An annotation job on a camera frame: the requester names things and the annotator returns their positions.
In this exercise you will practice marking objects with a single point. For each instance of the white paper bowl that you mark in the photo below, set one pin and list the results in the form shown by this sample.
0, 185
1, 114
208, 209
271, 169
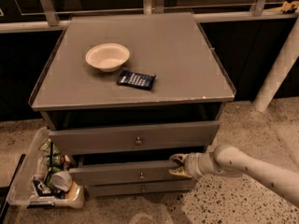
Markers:
107, 57

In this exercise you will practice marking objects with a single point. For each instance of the blue snack bag in bin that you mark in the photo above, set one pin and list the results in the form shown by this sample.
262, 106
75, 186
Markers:
43, 190

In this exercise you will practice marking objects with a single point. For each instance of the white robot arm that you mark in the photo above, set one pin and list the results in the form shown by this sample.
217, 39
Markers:
226, 160

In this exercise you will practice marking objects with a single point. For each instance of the metal railing frame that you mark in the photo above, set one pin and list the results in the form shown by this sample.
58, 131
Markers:
30, 15

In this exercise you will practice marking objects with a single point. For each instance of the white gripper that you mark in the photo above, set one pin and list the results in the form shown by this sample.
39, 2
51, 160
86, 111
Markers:
193, 165

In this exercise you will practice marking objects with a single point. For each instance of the white paper cup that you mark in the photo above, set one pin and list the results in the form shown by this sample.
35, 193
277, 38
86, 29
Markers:
62, 180

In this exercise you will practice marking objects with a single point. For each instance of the grey bottom drawer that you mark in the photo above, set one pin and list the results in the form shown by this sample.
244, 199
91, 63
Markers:
140, 188

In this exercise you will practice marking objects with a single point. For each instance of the clear plastic storage bin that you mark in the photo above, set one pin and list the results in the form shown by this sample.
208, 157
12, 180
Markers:
33, 167

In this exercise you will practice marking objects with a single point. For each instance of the grey drawer cabinet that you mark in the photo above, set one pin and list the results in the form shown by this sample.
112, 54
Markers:
190, 83

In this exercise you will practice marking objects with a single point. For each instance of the green can in bin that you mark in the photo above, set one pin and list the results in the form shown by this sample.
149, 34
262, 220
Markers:
56, 160

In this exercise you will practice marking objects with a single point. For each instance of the grey drawer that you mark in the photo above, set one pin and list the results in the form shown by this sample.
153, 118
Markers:
140, 188
123, 173
134, 138

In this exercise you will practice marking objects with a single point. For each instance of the white diagonal pole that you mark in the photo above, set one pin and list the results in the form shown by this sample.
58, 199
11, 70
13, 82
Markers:
281, 67

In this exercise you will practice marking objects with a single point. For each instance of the grey top drawer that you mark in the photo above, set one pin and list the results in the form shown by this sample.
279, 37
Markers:
134, 138

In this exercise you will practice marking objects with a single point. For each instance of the dark blue snack packet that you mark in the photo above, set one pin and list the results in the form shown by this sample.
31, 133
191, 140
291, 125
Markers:
136, 80

